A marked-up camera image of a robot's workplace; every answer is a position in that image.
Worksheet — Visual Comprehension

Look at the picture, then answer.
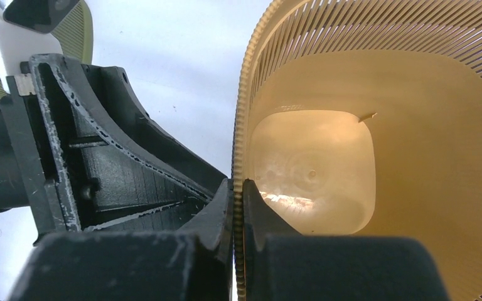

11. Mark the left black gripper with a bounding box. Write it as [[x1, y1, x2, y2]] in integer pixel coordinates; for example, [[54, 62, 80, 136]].
[[0, 54, 225, 238]]

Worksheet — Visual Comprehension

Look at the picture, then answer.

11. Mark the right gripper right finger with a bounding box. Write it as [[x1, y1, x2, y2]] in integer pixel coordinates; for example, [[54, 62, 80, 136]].
[[242, 180, 449, 300]]

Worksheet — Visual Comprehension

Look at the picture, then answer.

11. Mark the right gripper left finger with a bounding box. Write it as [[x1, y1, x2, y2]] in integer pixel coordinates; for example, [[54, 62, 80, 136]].
[[9, 179, 233, 300]]

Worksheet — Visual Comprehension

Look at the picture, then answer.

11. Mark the green plastic basket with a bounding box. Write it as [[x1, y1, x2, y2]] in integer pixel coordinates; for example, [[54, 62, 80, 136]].
[[0, 1, 94, 98]]

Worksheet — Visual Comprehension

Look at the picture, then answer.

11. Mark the yellow plastic basket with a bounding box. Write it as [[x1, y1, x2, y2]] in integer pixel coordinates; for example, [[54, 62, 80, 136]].
[[232, 1, 482, 300]]

